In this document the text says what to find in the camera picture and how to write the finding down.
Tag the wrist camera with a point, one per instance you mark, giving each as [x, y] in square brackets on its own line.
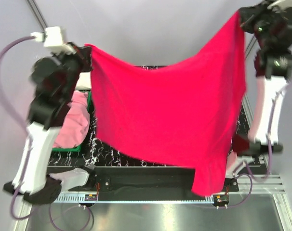
[52, 38]
[280, 5]

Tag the green plastic basket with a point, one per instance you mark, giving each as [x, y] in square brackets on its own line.
[71, 149]

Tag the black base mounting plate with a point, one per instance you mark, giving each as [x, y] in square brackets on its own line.
[133, 185]

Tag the folded white t shirt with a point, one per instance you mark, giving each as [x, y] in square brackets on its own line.
[84, 81]

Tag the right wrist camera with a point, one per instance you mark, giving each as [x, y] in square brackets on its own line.
[280, 5]

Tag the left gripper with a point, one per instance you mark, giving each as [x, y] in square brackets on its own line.
[83, 57]

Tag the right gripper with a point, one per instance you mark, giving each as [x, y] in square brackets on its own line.
[244, 20]

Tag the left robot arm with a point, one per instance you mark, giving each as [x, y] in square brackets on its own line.
[44, 121]

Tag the magenta t shirt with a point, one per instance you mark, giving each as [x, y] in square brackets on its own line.
[181, 115]

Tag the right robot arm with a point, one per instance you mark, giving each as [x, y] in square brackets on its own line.
[273, 75]

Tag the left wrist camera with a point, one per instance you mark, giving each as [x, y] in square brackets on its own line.
[52, 38]

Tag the light pink t shirt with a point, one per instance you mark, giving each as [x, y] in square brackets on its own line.
[73, 122]

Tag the aluminium frame rail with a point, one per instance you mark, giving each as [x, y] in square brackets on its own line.
[242, 187]

